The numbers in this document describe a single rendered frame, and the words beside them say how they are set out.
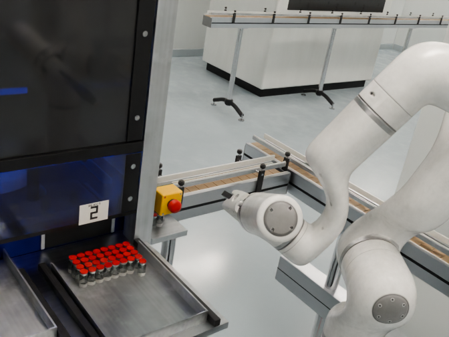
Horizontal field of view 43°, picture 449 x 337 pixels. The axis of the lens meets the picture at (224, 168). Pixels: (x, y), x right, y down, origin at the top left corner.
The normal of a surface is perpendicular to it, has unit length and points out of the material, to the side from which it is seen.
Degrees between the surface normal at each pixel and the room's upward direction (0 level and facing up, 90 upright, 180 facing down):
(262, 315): 0
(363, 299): 81
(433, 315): 90
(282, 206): 57
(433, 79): 86
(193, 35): 90
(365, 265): 42
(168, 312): 0
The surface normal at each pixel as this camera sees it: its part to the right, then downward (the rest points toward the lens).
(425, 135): -0.78, 0.15
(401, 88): -0.34, 0.08
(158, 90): 0.61, 0.42
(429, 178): -0.74, -0.15
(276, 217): 0.20, -0.02
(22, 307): 0.15, -0.90
